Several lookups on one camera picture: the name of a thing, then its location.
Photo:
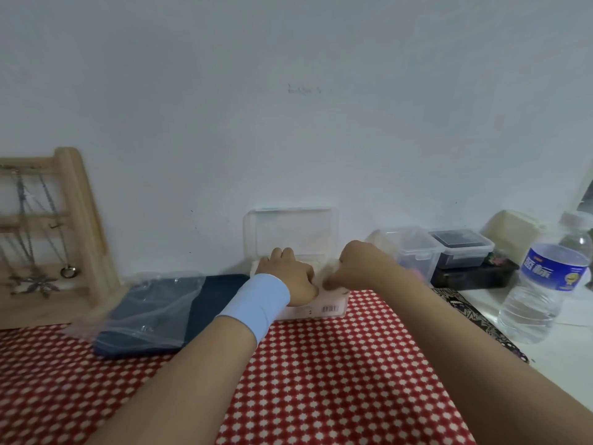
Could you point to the person's left forearm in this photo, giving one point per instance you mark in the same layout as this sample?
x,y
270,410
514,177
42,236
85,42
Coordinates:
x,y
171,384

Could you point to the clear plastic water bottle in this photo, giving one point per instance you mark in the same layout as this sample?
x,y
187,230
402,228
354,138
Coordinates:
x,y
533,310

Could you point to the person's left hand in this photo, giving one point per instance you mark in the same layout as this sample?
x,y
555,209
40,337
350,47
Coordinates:
x,y
292,275

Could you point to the person's right hand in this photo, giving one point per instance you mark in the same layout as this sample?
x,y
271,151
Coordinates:
x,y
366,266

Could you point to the clear lidded plastic container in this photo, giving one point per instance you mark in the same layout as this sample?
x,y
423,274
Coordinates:
x,y
412,247

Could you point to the person's right forearm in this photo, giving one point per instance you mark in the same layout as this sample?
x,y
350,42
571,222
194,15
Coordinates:
x,y
486,361

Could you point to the black tray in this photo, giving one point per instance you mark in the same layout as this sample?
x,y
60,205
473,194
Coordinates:
x,y
477,276

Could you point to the clear plastic bag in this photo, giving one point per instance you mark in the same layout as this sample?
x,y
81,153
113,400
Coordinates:
x,y
139,310

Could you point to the dark grey object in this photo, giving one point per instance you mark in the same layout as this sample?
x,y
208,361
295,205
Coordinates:
x,y
587,189

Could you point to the pink makeup sponge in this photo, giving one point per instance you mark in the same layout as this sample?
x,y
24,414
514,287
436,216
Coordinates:
x,y
417,273

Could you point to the beige plastic tub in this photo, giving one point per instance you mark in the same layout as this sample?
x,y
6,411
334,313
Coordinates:
x,y
509,231

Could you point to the phone with patterned case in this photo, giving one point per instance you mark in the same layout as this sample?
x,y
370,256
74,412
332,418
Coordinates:
x,y
482,324

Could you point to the clear cotton pad box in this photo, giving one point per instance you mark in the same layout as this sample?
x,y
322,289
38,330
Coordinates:
x,y
292,229

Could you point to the clear container with black contents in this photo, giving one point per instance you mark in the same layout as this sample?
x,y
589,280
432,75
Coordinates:
x,y
463,254

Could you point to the dark blue pouch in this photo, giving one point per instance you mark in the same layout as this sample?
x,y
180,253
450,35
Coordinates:
x,y
217,296

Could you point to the light blue wristband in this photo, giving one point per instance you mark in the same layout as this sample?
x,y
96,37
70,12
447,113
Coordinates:
x,y
257,303

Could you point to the wooden jewelry stand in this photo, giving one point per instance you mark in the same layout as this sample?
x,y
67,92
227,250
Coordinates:
x,y
79,217

